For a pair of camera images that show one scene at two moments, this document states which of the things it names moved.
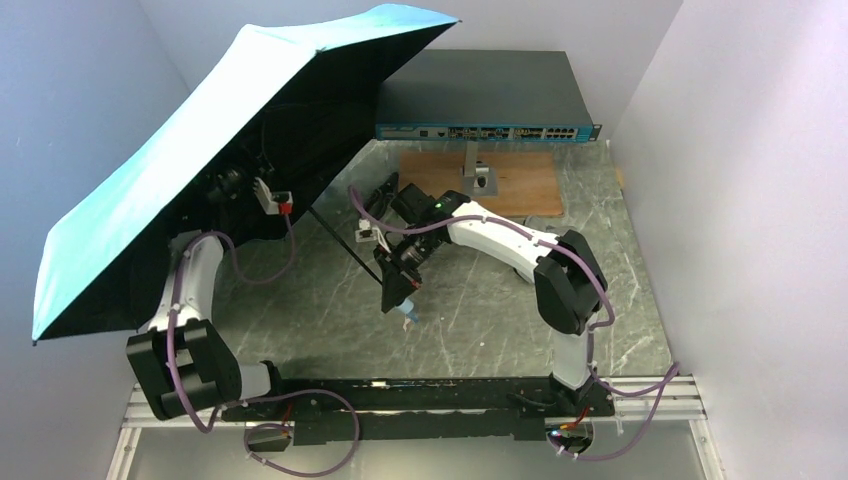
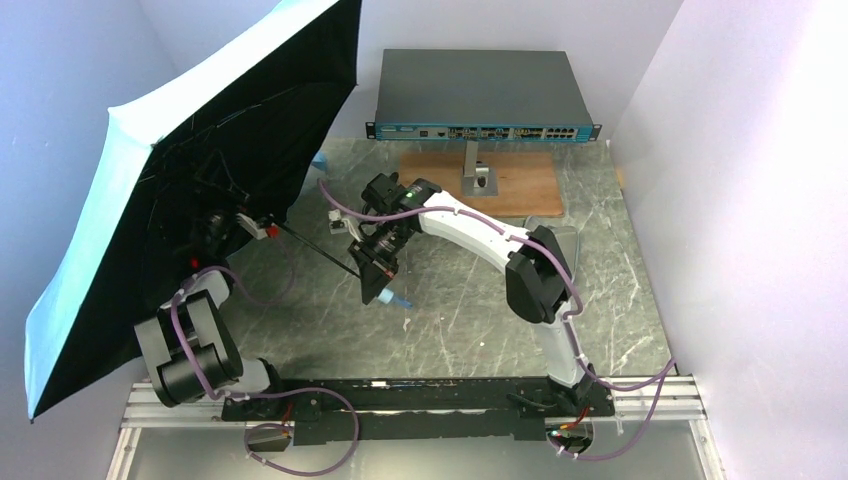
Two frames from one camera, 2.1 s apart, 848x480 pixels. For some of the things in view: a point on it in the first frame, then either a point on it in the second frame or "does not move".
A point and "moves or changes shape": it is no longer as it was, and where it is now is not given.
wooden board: x=528 y=183 does not move
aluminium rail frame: x=635 y=402 does not move
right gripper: x=395 y=270 → x=374 y=264
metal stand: x=477 y=181 does not move
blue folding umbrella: x=257 y=132 moves or changes shape
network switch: x=485 y=95 does not move
